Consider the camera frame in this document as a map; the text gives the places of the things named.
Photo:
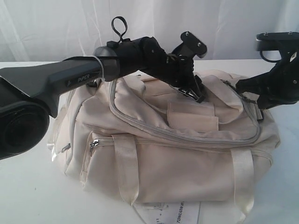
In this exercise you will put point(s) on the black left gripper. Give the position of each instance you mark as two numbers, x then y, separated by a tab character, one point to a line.
174	70

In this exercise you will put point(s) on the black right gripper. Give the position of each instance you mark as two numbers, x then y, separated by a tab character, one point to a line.
279	86

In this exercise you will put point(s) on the cream duffel bag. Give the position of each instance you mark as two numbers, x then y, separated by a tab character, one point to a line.
138	140

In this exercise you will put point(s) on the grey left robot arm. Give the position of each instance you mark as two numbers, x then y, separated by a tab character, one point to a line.
29	96

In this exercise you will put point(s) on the white zip tie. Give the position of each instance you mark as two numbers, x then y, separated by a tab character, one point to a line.
101	71

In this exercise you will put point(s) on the white paper product tag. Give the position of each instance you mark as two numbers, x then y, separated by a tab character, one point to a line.
168	213

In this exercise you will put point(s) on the white backdrop curtain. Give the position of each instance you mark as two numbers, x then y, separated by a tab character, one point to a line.
52	30

